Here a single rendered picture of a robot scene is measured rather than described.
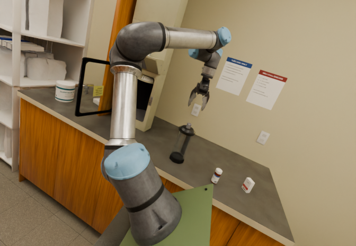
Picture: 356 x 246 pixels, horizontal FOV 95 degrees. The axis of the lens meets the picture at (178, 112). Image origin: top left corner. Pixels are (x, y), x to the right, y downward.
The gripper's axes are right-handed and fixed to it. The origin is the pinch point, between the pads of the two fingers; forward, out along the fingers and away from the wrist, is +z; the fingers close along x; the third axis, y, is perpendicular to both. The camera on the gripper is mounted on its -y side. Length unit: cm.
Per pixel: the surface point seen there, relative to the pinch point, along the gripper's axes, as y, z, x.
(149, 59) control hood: 12.0, -17.5, 37.4
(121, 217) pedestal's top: -50, 38, 16
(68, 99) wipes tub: 27, 35, 99
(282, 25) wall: 46, -70, -44
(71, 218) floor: 5, 132, 68
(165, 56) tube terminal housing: 21.4, -21.7, 30.0
